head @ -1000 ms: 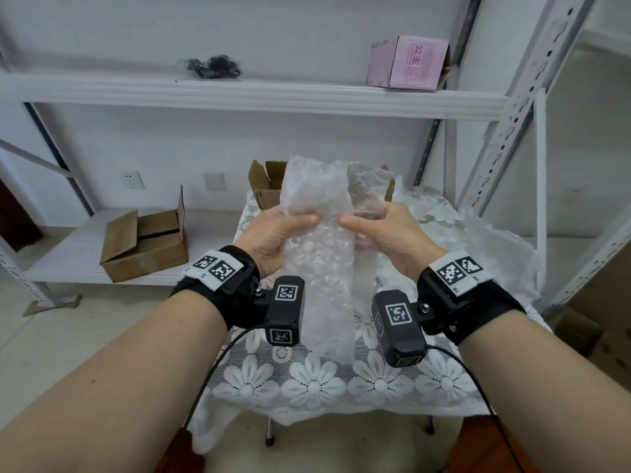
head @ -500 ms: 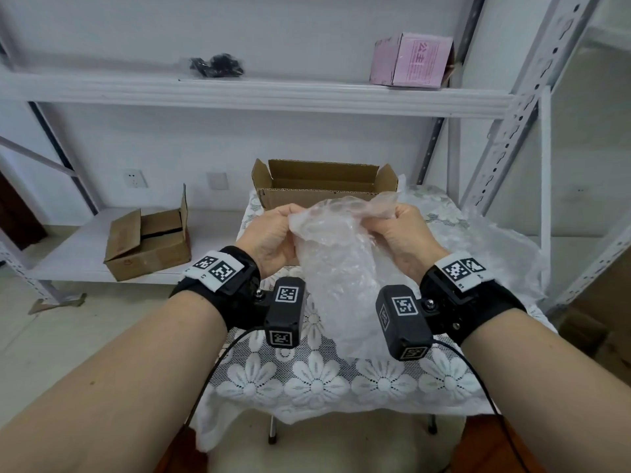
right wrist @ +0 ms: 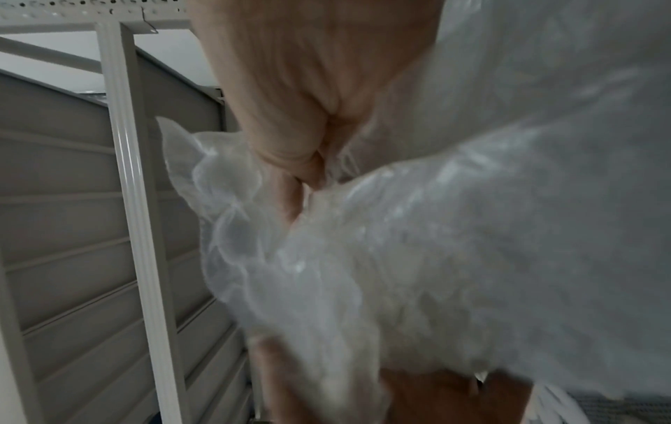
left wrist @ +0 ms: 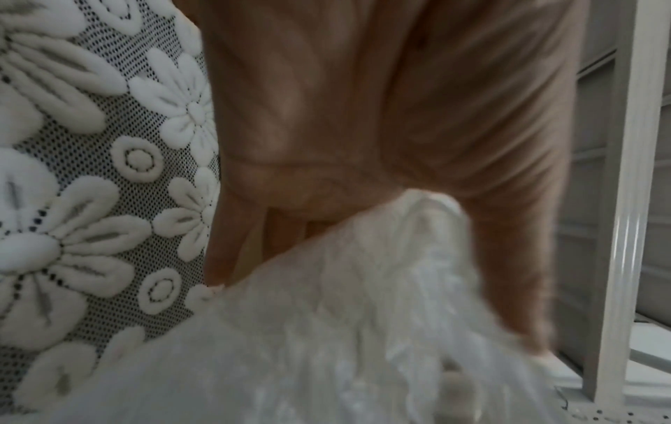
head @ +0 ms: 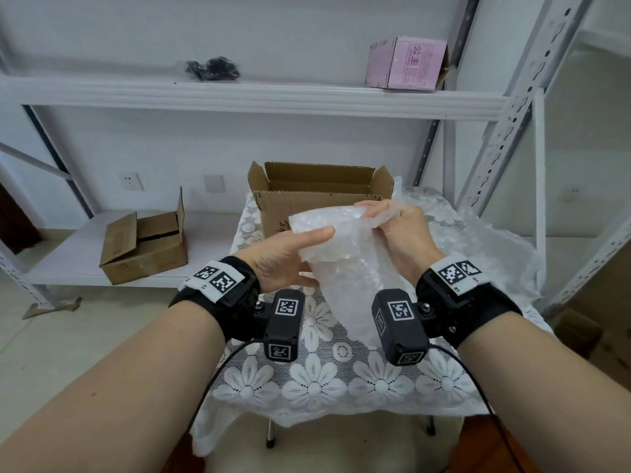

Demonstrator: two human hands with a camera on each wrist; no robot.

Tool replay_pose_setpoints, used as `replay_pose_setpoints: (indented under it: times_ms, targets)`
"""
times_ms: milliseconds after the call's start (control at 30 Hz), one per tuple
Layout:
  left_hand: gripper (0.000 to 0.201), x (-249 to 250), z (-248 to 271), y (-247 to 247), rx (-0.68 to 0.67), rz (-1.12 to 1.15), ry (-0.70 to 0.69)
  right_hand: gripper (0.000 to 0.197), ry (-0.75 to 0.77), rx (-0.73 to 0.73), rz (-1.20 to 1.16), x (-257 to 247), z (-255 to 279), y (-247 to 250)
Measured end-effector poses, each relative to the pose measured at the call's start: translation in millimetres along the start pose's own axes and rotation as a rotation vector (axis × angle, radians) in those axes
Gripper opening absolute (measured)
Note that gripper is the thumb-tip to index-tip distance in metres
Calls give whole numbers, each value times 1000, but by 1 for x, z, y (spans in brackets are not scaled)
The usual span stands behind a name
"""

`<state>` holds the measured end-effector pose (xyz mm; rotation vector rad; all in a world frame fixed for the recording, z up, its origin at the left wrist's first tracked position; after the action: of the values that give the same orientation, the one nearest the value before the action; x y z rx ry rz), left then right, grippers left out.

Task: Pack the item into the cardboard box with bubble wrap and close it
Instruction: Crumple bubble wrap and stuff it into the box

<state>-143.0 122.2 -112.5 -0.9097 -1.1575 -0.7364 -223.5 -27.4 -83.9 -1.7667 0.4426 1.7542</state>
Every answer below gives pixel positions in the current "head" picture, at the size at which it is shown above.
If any person's right hand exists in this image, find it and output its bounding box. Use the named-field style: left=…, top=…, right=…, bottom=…
left=354, top=199, right=447, bottom=286

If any person's left hand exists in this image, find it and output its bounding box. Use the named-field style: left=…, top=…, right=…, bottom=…
left=231, top=226, right=337, bottom=295

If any brown cardboard box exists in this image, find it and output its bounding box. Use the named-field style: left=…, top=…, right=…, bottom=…
left=247, top=160, right=396, bottom=240

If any clear bubble wrap sheet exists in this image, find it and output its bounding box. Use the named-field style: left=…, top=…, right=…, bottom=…
left=288, top=200, right=413, bottom=353

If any large bubble wrap sheet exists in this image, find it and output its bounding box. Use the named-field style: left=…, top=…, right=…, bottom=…
left=392, top=177, right=543, bottom=311

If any person's left forearm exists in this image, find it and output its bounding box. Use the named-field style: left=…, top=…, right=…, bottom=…
left=0, top=300, right=230, bottom=473

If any person's right forearm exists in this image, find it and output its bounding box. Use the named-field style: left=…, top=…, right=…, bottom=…
left=458, top=309, right=631, bottom=473

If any small worn cardboard carton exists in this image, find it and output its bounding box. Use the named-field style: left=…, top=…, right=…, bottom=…
left=98, top=187, right=189, bottom=286

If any pink paper box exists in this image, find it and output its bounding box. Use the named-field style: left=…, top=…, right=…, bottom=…
left=364, top=35, right=452, bottom=93

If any white floral lace tablecloth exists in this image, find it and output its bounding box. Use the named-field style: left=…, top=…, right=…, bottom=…
left=189, top=187, right=555, bottom=459

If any white metal shelving rack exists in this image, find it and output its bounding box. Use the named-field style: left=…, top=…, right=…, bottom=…
left=0, top=0, right=597, bottom=321
left=532, top=0, right=631, bottom=316

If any large brown printed carton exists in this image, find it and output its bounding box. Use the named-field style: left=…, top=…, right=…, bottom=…
left=551, top=250, right=631, bottom=390

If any dark wooden door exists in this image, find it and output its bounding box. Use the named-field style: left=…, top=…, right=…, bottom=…
left=0, top=184, right=43, bottom=256

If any black left wrist strap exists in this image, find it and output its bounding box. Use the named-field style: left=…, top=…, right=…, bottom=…
left=168, top=256, right=262, bottom=343

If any black wrist strap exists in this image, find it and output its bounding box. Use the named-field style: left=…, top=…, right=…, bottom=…
left=415, top=256, right=523, bottom=350
left=168, top=256, right=262, bottom=343

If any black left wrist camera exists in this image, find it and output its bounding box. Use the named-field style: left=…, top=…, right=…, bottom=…
left=254, top=288, right=306, bottom=364

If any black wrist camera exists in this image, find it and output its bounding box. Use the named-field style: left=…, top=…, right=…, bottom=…
left=254, top=288, right=306, bottom=364
left=371, top=288, right=431, bottom=368

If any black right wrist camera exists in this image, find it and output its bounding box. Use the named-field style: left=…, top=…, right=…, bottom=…
left=371, top=288, right=431, bottom=368

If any black right wrist strap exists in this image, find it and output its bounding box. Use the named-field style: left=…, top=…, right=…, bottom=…
left=415, top=256, right=523, bottom=350

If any black right camera cable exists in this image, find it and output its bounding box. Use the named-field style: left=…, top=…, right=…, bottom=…
left=429, top=342, right=526, bottom=473

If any black cable bundle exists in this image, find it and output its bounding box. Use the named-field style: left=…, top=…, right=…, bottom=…
left=185, top=56, right=241, bottom=82

